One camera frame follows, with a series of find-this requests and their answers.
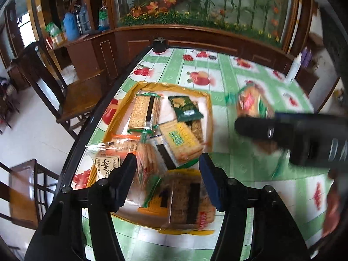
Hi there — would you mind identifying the green fruit pattern tablecloth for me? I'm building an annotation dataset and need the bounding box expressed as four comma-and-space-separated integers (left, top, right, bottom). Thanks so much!
71, 47, 339, 261

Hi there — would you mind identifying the green edged cracker pack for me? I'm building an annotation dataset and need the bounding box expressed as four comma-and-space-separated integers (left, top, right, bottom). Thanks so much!
128, 92, 162, 134

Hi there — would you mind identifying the orange soda cracker pack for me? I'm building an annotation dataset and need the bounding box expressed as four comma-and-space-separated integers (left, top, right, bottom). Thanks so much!
112, 135, 166, 200

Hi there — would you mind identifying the wooden stool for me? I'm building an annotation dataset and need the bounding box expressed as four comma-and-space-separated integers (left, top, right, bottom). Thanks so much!
1, 159, 59, 230

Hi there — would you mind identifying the round biscuit pack green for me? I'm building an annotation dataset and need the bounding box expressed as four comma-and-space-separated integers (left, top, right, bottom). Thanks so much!
236, 82, 275, 119

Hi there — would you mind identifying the brown cracker pack barcode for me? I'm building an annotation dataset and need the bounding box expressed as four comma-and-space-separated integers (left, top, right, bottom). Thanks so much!
137, 169, 216, 236

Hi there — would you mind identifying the dark green snack bag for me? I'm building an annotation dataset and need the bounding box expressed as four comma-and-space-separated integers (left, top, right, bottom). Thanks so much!
167, 94, 205, 142

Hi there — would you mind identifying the yellow green cracker pack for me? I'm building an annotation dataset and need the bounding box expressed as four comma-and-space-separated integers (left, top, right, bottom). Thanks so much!
158, 120, 204, 164

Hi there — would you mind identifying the yellow cardboard snack box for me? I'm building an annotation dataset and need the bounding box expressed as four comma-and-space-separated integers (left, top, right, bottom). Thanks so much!
88, 81, 213, 226

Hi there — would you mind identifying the green snack bag on cabinet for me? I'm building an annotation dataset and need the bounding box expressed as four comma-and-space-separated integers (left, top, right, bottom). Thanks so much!
45, 22, 67, 47

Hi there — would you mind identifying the white spray bottle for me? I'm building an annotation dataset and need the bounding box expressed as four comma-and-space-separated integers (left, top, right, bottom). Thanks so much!
284, 52, 302, 84

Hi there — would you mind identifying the dark wooden chair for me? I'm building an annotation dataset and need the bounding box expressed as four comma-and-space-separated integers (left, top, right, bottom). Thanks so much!
11, 41, 110, 139

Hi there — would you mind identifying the blue thermos jug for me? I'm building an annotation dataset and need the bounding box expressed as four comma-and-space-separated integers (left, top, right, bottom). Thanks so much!
63, 12, 80, 41

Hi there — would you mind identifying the beige dried fruit snack bag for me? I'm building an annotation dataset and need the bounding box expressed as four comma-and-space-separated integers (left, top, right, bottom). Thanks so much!
85, 137, 138, 180

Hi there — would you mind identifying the green plastic bottle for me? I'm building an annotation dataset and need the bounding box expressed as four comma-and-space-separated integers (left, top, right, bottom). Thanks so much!
99, 7, 110, 31

